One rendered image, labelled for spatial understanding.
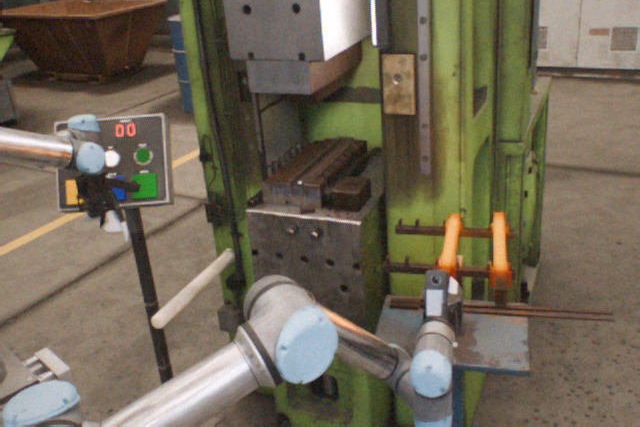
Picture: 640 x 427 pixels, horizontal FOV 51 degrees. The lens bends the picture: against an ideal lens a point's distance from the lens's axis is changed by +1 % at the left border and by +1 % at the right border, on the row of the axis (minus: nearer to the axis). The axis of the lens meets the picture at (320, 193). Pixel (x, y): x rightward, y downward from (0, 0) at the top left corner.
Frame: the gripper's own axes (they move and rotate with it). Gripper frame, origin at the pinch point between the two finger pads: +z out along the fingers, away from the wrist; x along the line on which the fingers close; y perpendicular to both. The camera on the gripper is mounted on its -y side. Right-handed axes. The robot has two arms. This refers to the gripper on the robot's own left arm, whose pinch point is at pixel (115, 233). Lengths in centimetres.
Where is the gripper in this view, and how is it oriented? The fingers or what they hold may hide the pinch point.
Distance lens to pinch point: 202.6
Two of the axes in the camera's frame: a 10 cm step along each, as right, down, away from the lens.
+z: 0.8, 9.2, 3.9
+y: -7.1, 3.3, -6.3
